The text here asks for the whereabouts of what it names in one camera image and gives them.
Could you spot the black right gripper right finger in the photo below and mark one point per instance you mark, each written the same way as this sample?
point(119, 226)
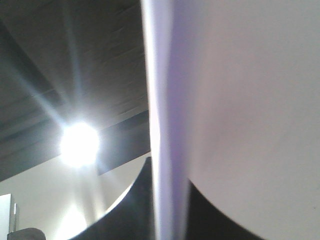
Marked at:
point(206, 222)

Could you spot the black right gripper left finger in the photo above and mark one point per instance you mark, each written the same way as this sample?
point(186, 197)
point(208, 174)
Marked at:
point(132, 218)

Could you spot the white paper sheet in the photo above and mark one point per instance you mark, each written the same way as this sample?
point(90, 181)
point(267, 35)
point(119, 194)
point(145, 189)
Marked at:
point(234, 106)

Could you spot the bright ceiling lamp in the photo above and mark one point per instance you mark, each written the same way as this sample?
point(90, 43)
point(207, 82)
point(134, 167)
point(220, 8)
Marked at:
point(79, 145)

